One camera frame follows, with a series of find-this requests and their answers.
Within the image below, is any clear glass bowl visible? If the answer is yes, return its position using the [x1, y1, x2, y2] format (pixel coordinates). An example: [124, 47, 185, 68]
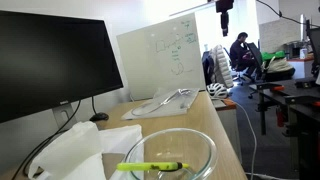
[124, 128, 218, 180]

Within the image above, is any yellow green marker pen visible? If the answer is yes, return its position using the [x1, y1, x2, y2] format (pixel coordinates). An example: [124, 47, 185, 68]
[117, 162, 189, 172]

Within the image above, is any white whiteboard panel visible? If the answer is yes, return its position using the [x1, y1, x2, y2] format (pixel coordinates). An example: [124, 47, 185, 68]
[117, 13, 205, 100]

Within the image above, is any white bicycle helmet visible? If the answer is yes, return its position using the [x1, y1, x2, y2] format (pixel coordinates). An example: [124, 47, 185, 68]
[207, 83, 228, 99]

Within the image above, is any white puffy jacket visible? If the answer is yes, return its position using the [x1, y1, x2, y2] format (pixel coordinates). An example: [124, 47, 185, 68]
[210, 45, 233, 88]

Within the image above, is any black computer mouse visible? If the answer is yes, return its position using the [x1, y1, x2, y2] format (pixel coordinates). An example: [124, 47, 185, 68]
[89, 112, 109, 122]

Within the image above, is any seated person in dark clothes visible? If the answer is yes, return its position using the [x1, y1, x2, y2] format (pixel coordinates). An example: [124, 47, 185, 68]
[229, 32, 256, 82]

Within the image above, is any silver monitor stand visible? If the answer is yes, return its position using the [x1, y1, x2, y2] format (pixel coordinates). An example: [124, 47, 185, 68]
[52, 104, 77, 130]

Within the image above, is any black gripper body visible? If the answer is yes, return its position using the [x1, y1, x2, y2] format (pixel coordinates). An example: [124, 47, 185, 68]
[216, 0, 234, 36]

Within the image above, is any black computer monitor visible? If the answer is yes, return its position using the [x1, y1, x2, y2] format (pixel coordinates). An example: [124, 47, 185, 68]
[0, 10, 123, 123]

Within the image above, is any black workbench with clamps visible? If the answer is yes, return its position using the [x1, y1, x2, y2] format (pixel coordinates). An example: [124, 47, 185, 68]
[250, 78, 320, 180]

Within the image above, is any white cable on floor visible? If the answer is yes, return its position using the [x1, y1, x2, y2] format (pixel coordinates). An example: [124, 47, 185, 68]
[227, 98, 300, 180]

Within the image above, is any black monitor cable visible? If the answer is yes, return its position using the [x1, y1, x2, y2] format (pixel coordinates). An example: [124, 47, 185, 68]
[11, 99, 82, 180]

